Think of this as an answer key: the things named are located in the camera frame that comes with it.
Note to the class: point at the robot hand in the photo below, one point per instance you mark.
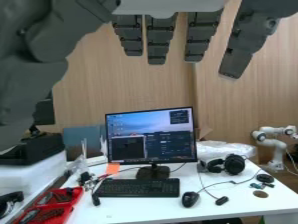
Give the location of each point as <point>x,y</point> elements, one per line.
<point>30,50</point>

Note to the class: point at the black case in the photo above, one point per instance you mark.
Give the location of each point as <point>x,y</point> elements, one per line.
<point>30,150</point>

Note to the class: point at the black computer monitor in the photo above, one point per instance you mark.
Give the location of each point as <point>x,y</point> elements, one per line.
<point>150,133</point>

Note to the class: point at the white storage box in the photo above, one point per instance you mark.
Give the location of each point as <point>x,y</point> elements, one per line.
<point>26,176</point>

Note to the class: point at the orange sticky note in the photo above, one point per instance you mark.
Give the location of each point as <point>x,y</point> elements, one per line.
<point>111,168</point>

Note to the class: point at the red tray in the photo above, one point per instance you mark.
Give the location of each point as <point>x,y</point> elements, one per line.
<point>39,216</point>
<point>59,200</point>

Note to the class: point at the small black device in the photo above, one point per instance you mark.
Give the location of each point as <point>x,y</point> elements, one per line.
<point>94,200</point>

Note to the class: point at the black keyboard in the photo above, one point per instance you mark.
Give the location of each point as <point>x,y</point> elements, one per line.
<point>137,187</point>

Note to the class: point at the clear plastic bag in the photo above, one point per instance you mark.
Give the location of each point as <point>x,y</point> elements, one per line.
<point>220,149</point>

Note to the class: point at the white desk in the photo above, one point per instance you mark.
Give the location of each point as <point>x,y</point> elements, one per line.
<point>146,210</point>

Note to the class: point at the black headphones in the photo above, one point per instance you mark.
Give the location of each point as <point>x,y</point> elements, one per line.
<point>232,163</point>

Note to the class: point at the black computer mouse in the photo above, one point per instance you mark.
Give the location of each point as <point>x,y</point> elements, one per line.
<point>190,199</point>

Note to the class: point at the small white jointed device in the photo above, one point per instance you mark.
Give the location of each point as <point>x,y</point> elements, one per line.
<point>272,140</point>

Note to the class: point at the small black oval dongle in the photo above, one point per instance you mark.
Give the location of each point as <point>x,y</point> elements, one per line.
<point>222,200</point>

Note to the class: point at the round black puck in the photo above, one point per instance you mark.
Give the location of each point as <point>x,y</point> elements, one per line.
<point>264,178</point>

